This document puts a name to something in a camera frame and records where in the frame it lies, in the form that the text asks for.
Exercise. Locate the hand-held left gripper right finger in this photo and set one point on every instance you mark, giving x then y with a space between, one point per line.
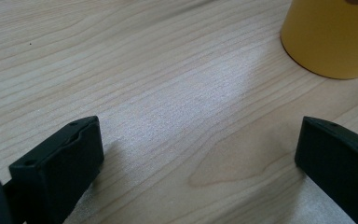
338 161

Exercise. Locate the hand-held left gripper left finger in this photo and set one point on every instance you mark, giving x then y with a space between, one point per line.
59 161

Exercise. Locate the orange cup with metal inside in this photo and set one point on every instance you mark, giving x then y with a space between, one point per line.
329 37

